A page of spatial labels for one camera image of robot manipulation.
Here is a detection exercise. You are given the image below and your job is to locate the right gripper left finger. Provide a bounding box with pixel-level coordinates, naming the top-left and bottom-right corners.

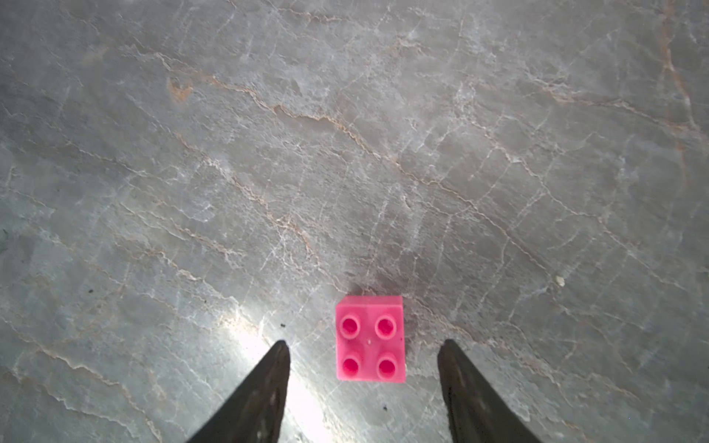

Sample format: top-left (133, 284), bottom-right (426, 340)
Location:
top-left (189, 340), bottom-right (291, 443)

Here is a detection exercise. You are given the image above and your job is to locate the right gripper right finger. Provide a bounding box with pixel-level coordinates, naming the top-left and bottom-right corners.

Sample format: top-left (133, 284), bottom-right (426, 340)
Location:
top-left (437, 339), bottom-right (540, 443)

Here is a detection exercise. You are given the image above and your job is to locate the pink square lego brick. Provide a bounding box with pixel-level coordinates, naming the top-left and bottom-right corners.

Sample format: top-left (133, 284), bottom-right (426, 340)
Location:
top-left (335, 295), bottom-right (406, 383)

